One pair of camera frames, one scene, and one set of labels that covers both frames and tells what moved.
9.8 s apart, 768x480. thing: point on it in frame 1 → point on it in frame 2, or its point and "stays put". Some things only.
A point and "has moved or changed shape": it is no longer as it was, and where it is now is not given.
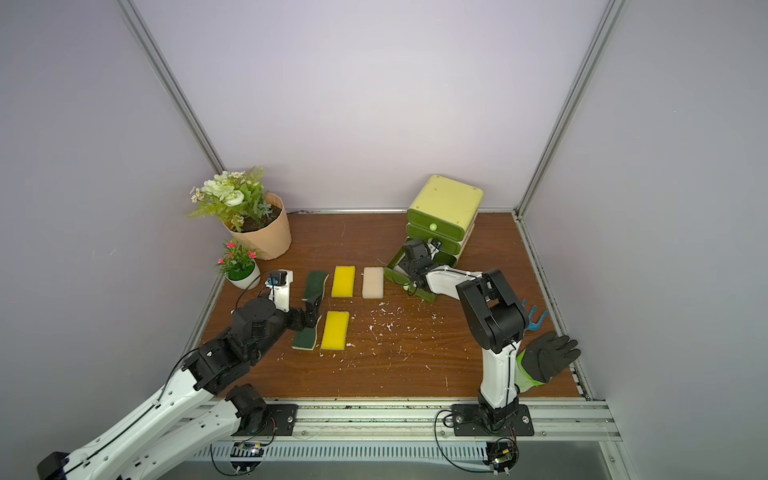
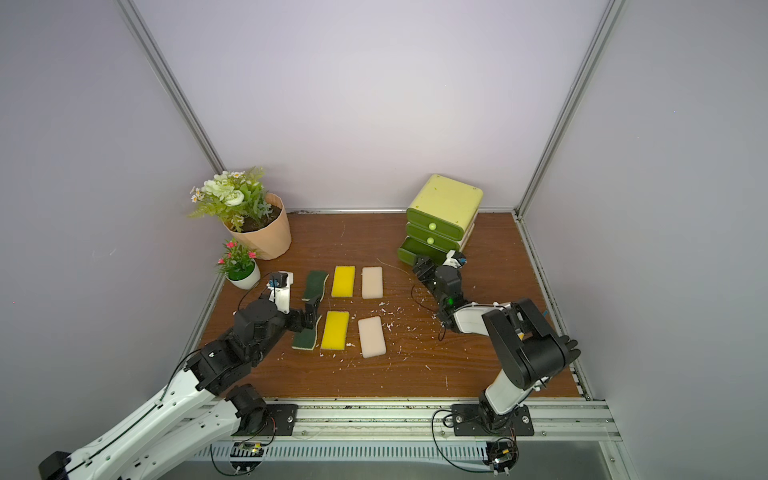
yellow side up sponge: x=343 y=281 stays put
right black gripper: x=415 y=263 → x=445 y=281
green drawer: x=403 y=280 has moved or changed shape
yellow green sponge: x=305 y=340 stays put
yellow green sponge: x=314 y=284 stays put
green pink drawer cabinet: x=443 y=209 stays put
